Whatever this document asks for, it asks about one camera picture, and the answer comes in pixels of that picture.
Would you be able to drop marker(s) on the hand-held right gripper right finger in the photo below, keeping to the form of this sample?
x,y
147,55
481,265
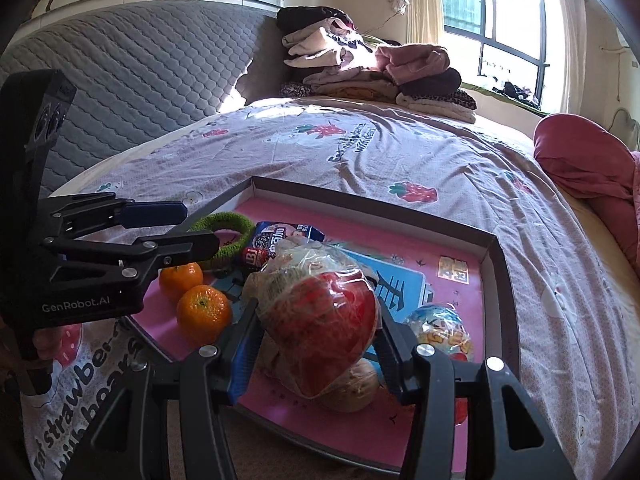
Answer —
x,y
395,360

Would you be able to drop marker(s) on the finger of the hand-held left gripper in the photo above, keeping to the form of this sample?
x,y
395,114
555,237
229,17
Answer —
x,y
155,214
190,247

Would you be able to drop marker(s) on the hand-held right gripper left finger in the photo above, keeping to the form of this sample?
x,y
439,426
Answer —
x,y
245,355

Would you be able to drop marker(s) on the orange tangerine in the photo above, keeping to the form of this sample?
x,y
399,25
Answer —
x,y
205,315
180,277

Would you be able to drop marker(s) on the brown walnut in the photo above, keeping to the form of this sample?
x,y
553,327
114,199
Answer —
x,y
355,387

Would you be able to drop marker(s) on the clear candy bag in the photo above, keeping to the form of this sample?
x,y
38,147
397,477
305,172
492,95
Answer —
x,y
437,330

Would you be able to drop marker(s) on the red egg toy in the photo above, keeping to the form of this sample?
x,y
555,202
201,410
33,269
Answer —
x,y
320,320

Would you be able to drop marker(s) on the blue cookie packet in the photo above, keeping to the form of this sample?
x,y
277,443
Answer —
x,y
280,240

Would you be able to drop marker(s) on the shallow grey cardboard box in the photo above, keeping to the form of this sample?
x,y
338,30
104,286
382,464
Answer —
x,y
375,216

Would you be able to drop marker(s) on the person's left hand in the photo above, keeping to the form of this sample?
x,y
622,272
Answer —
x,y
47,342

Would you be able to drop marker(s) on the pink and blue book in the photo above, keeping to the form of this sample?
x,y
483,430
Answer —
x,y
390,245

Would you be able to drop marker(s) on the grey quilted headboard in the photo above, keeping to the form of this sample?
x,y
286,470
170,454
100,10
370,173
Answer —
x,y
150,70

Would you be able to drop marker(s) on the pile of folded clothes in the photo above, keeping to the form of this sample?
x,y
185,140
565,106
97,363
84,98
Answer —
x,y
350,65

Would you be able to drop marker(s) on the pink quilted blanket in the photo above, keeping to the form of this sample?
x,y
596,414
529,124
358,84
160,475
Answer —
x,y
580,160

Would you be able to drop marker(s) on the green sill cushion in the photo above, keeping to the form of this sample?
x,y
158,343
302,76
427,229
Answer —
x,y
480,91

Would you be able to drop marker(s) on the dark cloth bundle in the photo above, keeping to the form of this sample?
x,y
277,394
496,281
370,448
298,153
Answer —
x,y
517,90

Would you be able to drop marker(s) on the cream straight curtain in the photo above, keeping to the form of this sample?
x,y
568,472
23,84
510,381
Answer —
x,y
570,45

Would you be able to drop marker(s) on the black framed window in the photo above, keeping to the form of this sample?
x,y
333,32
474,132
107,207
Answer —
x,y
487,10

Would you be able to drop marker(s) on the white arched metal frame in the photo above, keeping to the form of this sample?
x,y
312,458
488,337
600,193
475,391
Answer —
x,y
627,125

